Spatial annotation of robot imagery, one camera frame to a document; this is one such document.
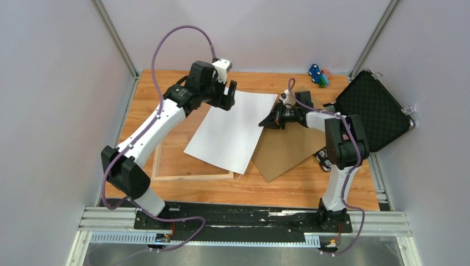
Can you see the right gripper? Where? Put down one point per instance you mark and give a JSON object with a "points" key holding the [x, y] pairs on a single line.
{"points": [[275, 119]]}

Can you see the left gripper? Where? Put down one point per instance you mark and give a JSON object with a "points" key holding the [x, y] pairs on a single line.
{"points": [[225, 102]]}

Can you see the wooden backing board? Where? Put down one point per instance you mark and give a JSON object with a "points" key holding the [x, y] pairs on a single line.
{"points": [[279, 150]]}

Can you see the large printed photo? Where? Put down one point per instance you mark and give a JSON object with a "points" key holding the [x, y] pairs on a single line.
{"points": [[227, 139]]}

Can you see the light wooden picture frame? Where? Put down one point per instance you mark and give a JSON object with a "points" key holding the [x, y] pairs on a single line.
{"points": [[155, 177]]}

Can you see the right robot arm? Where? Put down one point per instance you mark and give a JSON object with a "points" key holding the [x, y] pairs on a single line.
{"points": [[346, 147]]}

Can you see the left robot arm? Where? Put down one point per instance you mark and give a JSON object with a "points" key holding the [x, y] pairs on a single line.
{"points": [[123, 165]]}

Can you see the poker chip tray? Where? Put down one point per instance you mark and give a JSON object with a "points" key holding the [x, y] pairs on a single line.
{"points": [[323, 160]]}

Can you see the colourful toy blocks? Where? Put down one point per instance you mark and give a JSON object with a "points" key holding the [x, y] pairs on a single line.
{"points": [[319, 76]]}

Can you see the black foam-lined case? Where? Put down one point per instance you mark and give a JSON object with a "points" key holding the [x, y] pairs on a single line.
{"points": [[383, 118]]}

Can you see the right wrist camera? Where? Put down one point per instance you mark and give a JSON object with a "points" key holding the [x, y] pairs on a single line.
{"points": [[287, 99]]}

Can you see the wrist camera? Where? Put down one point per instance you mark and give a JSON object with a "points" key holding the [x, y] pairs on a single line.
{"points": [[222, 66], [287, 99]]}

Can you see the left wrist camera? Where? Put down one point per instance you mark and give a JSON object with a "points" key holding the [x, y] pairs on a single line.
{"points": [[222, 66]]}

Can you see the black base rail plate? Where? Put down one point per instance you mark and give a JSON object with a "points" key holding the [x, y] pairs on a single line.
{"points": [[239, 223]]}

